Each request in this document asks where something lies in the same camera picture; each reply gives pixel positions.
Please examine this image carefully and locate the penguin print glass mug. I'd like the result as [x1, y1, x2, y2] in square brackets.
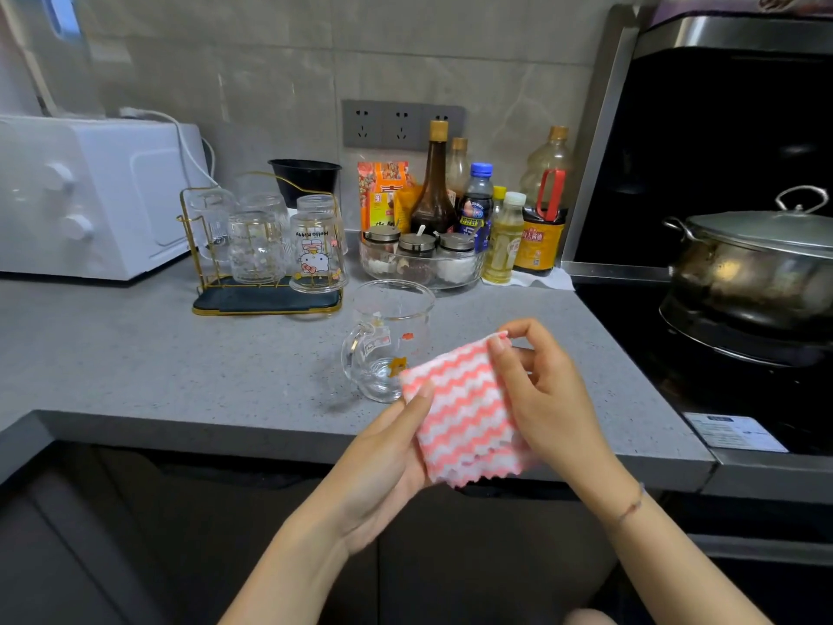
[341, 279, 436, 405]

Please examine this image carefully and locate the thin string bracelet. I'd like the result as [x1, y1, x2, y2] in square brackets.
[608, 482, 646, 528]

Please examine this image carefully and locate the person's left hand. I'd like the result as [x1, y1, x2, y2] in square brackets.
[318, 381, 436, 557]

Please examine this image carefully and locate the purple food packet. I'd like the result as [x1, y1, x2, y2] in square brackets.
[650, 0, 833, 27]

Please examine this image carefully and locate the white power cable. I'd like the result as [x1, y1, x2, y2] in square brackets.
[119, 107, 220, 188]

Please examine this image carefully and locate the clear bottle brown cap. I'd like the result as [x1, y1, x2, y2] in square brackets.
[445, 136, 471, 200]

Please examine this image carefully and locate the cartoon cat print glass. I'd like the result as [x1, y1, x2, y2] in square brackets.
[289, 211, 350, 295]

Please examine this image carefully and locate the clear round condiment tray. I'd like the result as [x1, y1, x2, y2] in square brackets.
[359, 237, 488, 292]

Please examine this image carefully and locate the orange seasoning packet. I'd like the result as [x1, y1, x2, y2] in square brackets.
[357, 161, 411, 234]

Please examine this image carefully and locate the stainless steel pot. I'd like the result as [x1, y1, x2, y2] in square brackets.
[662, 217, 833, 332]

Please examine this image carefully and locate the clear container pink lid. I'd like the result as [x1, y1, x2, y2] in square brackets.
[0, 18, 43, 116]

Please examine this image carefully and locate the black plastic bowl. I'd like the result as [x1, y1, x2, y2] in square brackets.
[267, 158, 343, 209]

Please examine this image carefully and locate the pink striped cloth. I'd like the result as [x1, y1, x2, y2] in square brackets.
[398, 331, 541, 489]

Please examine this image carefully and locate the dark brown glass bottle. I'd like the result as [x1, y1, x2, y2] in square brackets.
[410, 120, 459, 236]

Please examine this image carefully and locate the embossed ribbed clear glass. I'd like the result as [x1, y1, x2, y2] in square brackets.
[239, 193, 291, 254]

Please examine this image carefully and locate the steel pot lid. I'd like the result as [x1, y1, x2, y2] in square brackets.
[686, 185, 833, 258]

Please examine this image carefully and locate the glass spice jar steel lid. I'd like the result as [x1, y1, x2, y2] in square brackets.
[436, 232, 477, 286]
[364, 226, 402, 274]
[397, 225, 438, 284]

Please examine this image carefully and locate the short textured glass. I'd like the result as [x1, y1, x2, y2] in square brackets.
[227, 211, 287, 286]

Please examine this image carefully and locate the white label sticker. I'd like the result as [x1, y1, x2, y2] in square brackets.
[683, 411, 790, 455]

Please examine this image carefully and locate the large bottle red handle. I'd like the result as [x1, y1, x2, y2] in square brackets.
[514, 125, 574, 278]

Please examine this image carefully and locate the grey wall socket panel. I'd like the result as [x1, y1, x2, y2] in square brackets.
[341, 99, 467, 152]

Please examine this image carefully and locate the person's right hand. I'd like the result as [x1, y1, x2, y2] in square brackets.
[486, 318, 646, 526]

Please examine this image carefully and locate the white paper towel sheet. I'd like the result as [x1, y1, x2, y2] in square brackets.
[484, 266, 576, 292]

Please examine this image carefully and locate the yellow seasoning pouch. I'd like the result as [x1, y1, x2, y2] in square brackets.
[393, 185, 424, 235]

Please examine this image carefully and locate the white microwave oven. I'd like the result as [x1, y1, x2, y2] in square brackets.
[0, 115, 211, 282]

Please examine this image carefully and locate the yellow liquid bottle white cap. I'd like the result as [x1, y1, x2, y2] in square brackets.
[481, 190, 528, 286]

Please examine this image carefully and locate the gold wire cup rack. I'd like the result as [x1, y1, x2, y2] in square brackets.
[177, 172, 346, 317]

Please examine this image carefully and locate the dark bottle blue cap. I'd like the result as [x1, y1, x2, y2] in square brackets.
[457, 161, 495, 253]

